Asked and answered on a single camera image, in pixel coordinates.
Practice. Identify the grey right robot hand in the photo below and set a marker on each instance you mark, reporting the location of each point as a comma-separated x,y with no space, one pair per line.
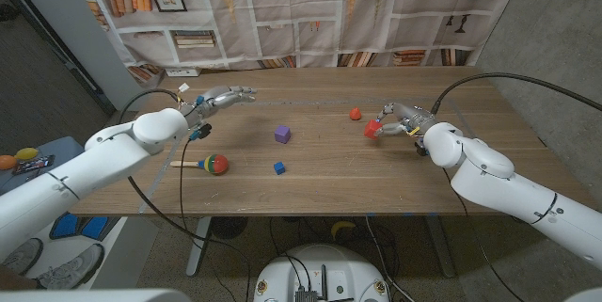
414,118

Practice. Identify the black round floor object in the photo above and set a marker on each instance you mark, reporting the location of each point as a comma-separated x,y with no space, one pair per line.
228,227

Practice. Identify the purple magnetic cube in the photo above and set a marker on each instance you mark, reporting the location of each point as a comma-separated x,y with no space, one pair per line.
282,134

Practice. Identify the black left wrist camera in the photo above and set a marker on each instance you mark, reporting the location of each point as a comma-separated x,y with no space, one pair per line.
201,131

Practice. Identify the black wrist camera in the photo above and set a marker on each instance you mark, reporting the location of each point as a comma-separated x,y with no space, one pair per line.
201,131
421,147

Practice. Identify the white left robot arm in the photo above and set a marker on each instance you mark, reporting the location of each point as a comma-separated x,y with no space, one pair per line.
94,161

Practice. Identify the white robot torso shell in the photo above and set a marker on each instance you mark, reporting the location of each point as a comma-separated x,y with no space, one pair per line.
94,296

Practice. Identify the yellow banana toy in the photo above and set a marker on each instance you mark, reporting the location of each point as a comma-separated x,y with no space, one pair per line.
342,228

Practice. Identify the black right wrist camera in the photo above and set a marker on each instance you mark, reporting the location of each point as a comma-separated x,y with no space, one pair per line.
421,147

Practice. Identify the light grey pillar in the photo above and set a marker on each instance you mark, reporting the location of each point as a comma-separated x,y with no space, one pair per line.
70,34

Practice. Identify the small blue block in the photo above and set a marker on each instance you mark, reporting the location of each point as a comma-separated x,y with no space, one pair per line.
279,168

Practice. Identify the orange ball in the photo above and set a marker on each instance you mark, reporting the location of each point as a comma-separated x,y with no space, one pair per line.
6,162

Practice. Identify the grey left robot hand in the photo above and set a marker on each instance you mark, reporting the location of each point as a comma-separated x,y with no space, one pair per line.
218,99

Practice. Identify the white low platform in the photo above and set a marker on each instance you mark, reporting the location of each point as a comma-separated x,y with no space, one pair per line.
136,250

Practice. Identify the red magnetic cube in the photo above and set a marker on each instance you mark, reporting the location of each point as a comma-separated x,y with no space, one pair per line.
372,129

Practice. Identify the blue-grey ottoman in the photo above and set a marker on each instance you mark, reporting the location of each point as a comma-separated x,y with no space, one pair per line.
58,146

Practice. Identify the grey sneaker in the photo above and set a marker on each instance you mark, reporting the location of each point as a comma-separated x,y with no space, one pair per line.
21,257
70,269

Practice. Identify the grey table leg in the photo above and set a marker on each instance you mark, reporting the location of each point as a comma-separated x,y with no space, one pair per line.
197,245
439,245

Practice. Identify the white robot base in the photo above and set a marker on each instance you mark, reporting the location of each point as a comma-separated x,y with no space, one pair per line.
338,269

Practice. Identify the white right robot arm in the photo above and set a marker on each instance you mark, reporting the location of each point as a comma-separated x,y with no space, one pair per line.
494,179

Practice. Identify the white power strip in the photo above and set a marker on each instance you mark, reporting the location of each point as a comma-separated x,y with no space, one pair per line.
182,72

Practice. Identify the printed bookshelf backdrop cloth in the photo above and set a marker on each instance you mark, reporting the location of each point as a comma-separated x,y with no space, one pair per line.
282,34

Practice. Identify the orange strawberry toy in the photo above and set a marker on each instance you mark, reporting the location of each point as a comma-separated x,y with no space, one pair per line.
355,114

